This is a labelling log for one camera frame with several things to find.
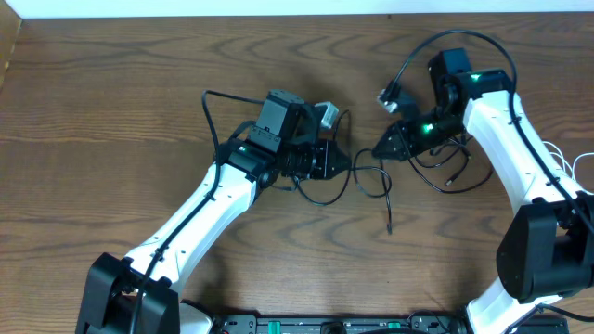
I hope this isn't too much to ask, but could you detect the thin black cable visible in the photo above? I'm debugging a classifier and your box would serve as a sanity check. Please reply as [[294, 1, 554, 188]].
[[291, 109, 394, 235]]

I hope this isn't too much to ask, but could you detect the thick black cable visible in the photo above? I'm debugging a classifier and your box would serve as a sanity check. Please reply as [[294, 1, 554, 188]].
[[398, 132, 495, 195]]

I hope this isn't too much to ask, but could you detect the white USB cable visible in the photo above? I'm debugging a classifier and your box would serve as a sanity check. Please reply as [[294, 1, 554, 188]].
[[540, 140, 594, 185]]

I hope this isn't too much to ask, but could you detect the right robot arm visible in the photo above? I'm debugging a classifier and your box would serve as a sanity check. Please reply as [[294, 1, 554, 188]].
[[372, 66, 593, 333]]

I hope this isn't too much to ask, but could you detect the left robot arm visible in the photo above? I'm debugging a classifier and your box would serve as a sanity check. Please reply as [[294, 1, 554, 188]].
[[76, 138, 351, 334]]

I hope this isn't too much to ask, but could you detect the cardboard box corner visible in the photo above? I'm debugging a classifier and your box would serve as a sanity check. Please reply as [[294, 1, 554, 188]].
[[0, 0, 22, 85]]

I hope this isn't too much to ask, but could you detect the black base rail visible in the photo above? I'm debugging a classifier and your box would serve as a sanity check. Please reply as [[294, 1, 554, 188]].
[[181, 300, 473, 334]]

